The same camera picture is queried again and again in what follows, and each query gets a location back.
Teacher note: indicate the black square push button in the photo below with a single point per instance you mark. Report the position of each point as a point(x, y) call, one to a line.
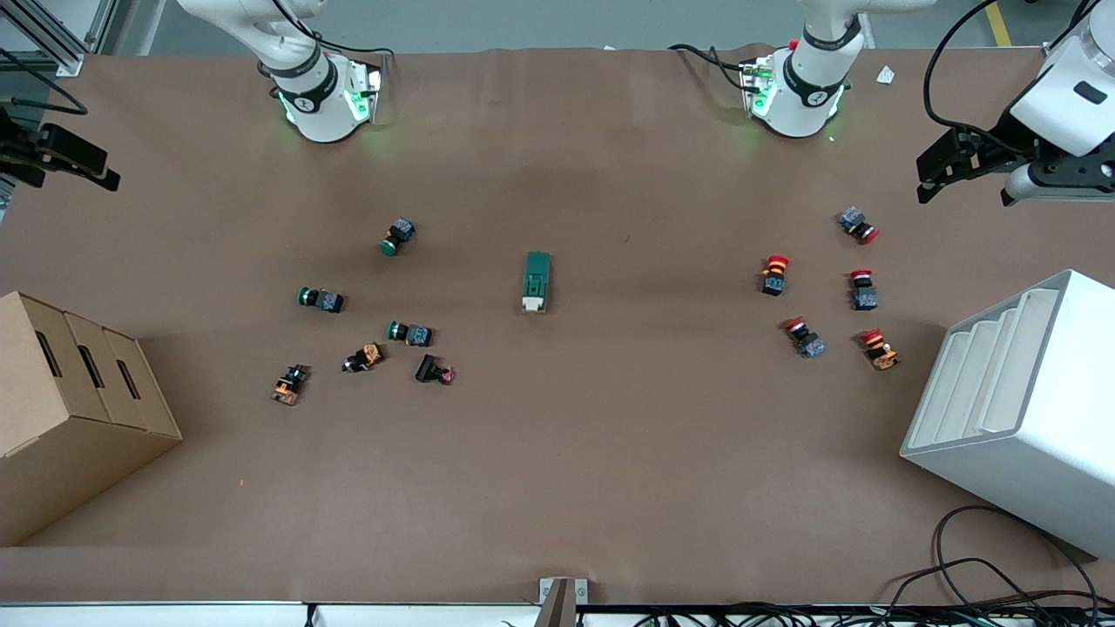
point(429, 369)

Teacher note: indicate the white stepped foam bin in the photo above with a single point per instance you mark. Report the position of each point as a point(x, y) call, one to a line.
point(1028, 435)

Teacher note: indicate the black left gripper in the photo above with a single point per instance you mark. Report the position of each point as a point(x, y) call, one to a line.
point(999, 145)

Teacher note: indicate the green mushroom push button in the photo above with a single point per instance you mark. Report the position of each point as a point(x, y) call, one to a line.
point(324, 300)
point(399, 233)
point(414, 333)

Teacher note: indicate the brown cardboard box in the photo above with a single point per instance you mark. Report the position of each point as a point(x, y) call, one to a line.
point(78, 435)

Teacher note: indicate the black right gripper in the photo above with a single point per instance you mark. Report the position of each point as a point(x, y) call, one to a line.
point(19, 145)

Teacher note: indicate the red button orange block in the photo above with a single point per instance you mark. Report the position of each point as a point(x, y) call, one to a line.
point(774, 277)
point(880, 350)

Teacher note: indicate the metal table edge bracket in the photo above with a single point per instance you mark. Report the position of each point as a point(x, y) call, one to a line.
point(562, 601)

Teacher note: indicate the red button blue block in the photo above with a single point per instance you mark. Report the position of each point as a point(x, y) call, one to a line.
point(864, 294)
point(807, 340)
point(855, 222)

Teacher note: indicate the green load switch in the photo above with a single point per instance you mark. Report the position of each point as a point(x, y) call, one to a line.
point(536, 279)

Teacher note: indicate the white paper scrap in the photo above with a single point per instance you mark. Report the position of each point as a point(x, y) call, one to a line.
point(886, 75)

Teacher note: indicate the black orange selector switch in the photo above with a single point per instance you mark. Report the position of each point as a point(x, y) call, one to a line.
point(289, 385)
point(366, 357)

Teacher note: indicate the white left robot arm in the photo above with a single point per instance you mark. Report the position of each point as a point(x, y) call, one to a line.
point(801, 100)

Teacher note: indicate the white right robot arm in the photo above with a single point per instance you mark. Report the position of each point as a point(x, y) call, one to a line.
point(318, 104)

